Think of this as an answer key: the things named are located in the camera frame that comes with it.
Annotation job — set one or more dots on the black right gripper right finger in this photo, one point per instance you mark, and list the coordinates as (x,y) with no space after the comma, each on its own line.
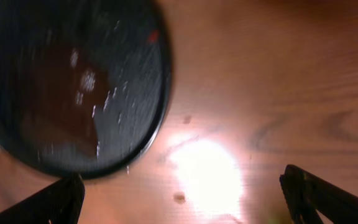
(307,196)

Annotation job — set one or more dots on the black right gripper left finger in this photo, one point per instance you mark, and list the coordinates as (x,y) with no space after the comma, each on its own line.
(58,203)

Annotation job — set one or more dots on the round black serving tray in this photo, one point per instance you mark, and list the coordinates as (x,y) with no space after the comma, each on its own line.
(84,84)

